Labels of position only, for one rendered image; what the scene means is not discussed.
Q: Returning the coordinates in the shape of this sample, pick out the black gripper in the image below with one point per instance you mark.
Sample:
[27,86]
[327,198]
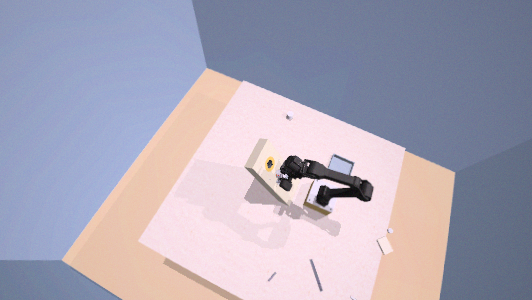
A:
[286,184]

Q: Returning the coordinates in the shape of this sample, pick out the grey cylinder with two slots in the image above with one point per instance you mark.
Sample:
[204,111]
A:
[279,175]

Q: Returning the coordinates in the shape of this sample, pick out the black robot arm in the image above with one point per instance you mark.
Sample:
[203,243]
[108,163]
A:
[362,189]

